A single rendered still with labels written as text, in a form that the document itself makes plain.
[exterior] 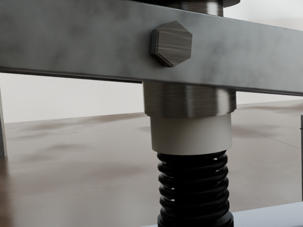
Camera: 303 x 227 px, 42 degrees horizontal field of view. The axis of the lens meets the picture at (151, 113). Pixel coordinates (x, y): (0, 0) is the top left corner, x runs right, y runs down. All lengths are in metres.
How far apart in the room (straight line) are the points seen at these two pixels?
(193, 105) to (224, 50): 0.05
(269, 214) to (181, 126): 0.33
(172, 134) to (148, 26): 0.10
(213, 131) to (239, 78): 0.05
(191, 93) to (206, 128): 0.03
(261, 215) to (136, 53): 0.41
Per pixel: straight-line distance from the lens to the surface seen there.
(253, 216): 0.61
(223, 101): 0.32
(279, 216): 0.62
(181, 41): 0.26
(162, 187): 0.35
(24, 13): 0.24
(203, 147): 0.32
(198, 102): 0.31
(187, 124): 0.31
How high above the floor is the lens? 1.03
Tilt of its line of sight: 7 degrees down
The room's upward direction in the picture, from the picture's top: 3 degrees counter-clockwise
